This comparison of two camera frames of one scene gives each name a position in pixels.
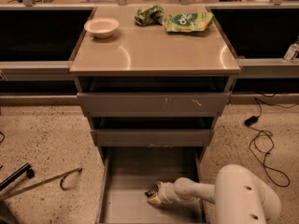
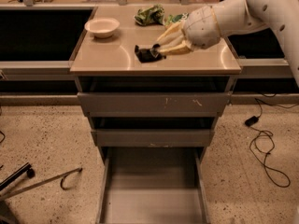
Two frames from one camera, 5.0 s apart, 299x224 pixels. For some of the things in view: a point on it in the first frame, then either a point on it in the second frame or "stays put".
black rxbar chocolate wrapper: (151, 192) → (147, 55)
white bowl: (102, 28) stays put
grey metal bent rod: (43, 182) stays put
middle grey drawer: (153, 137) stays put
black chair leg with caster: (16, 175) stays put
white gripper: (163, 193) → (202, 28)
